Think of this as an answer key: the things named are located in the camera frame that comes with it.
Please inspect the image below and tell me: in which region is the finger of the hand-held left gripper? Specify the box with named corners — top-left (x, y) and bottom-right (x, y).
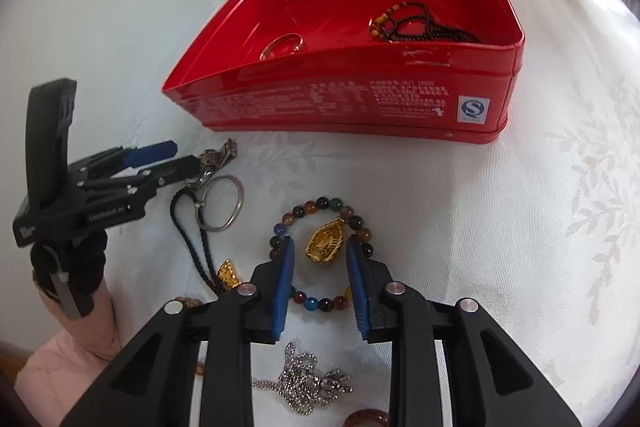
top-left (80, 155), bottom-right (202, 208)
top-left (70, 141), bottom-right (178, 178)

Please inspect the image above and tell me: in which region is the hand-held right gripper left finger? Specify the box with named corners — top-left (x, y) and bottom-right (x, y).
top-left (60, 237), bottom-right (296, 427)

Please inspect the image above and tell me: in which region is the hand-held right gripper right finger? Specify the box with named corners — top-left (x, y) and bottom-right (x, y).
top-left (346, 237), bottom-right (581, 427)

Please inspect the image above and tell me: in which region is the gold pendant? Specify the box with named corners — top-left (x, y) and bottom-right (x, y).
top-left (305, 217), bottom-right (347, 265)

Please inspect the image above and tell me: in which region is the multicolour bead bracelet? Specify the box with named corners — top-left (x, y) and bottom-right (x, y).
top-left (268, 196), bottom-right (375, 313)

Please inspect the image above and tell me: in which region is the black cord keychain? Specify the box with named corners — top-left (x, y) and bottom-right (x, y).
top-left (170, 138), bottom-right (246, 299)

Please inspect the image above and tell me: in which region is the silver ball chain necklace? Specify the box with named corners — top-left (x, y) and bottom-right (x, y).
top-left (251, 341), bottom-right (353, 415)

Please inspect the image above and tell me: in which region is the brown ring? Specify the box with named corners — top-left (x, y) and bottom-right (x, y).
top-left (342, 408), bottom-right (391, 427)

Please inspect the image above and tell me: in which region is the red tin box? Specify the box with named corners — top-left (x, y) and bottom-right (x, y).
top-left (161, 0), bottom-right (526, 145)

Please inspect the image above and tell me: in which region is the person's left forearm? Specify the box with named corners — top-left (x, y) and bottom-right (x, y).
top-left (14, 279), bottom-right (125, 413)

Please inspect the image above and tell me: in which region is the person's left hand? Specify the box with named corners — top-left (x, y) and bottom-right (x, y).
top-left (31, 232), bottom-right (108, 314)

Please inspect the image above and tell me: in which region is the silver ring bangle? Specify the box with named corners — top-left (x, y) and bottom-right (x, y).
top-left (259, 33), bottom-right (306, 62)

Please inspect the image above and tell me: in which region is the black bead necklace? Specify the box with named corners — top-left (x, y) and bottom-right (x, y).
top-left (369, 2), bottom-right (483, 44)

